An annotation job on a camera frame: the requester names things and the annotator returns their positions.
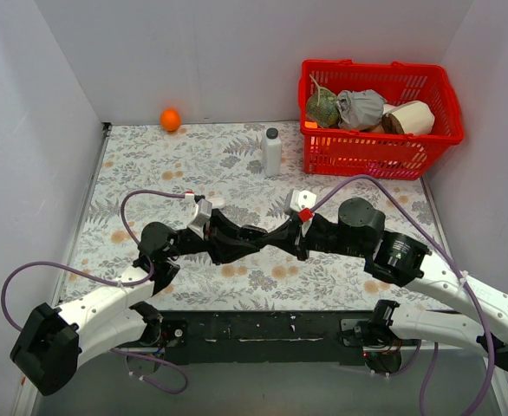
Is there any grey crumpled cloth bag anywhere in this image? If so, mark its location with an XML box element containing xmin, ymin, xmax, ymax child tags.
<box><xmin>336</xmin><ymin>89</ymin><xmax>387</xmax><ymax>131</ymax></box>

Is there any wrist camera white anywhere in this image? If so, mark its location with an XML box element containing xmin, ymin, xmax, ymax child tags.
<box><xmin>184</xmin><ymin>192</ymin><xmax>212</xmax><ymax>239</ymax></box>
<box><xmin>283</xmin><ymin>190</ymin><xmax>317</xmax><ymax>223</ymax></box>

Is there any white earbud charging case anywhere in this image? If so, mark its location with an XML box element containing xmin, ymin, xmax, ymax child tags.
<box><xmin>210</xmin><ymin>198</ymin><xmax>226</xmax><ymax>209</ymax></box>

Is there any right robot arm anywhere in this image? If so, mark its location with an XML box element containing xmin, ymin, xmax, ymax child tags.
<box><xmin>262</xmin><ymin>198</ymin><xmax>508</xmax><ymax>372</ymax></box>

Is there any black earbud charging case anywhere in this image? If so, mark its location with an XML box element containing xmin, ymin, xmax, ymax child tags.
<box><xmin>238</xmin><ymin>224</ymin><xmax>268</xmax><ymax>248</ymax></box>

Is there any red plastic shopping basket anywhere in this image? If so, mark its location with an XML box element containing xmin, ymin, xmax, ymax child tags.
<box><xmin>298</xmin><ymin>60</ymin><xmax>465</xmax><ymax>180</ymax></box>

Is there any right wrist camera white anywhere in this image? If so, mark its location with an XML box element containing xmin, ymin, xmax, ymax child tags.
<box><xmin>283</xmin><ymin>190</ymin><xmax>317</xmax><ymax>223</ymax></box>

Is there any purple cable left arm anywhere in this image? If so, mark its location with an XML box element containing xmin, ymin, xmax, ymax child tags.
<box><xmin>0</xmin><ymin>189</ymin><xmax>189</xmax><ymax>394</ymax></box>

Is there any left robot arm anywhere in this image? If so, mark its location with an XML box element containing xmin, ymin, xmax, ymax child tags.
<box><xmin>10</xmin><ymin>210</ymin><xmax>268</xmax><ymax>396</ymax></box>

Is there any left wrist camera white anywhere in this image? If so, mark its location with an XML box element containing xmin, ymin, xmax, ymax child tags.
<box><xmin>184</xmin><ymin>192</ymin><xmax>212</xmax><ymax>239</ymax></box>

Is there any beige paper roll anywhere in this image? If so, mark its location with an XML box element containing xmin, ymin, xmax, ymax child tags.
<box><xmin>366</xmin><ymin>101</ymin><xmax>435</xmax><ymax>135</ymax></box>

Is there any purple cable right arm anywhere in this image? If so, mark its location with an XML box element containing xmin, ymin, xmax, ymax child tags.
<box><xmin>309</xmin><ymin>174</ymin><xmax>496</xmax><ymax>416</ymax></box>

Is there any orange fruit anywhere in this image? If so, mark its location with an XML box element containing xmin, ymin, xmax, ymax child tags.
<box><xmin>160</xmin><ymin>108</ymin><xmax>181</xmax><ymax>133</ymax></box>

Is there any green netted melon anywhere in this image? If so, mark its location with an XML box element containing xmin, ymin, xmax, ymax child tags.
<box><xmin>305</xmin><ymin>75</ymin><xmax>340</xmax><ymax>128</ymax></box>

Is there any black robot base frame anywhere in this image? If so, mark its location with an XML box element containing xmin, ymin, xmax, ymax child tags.
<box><xmin>123</xmin><ymin>309</ymin><xmax>415</xmax><ymax>374</ymax></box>

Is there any floral patterned table mat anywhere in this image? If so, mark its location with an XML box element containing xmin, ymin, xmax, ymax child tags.
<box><xmin>59</xmin><ymin>122</ymin><xmax>440</xmax><ymax>310</ymax></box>

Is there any white bottle black cap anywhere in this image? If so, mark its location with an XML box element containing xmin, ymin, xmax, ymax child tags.
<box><xmin>261</xmin><ymin>127</ymin><xmax>282</xmax><ymax>177</ymax></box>

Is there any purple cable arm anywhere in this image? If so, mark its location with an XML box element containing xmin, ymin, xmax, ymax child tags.
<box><xmin>0</xmin><ymin>189</ymin><xmax>189</xmax><ymax>394</ymax></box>
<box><xmin>309</xmin><ymin>174</ymin><xmax>496</xmax><ymax>416</ymax></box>

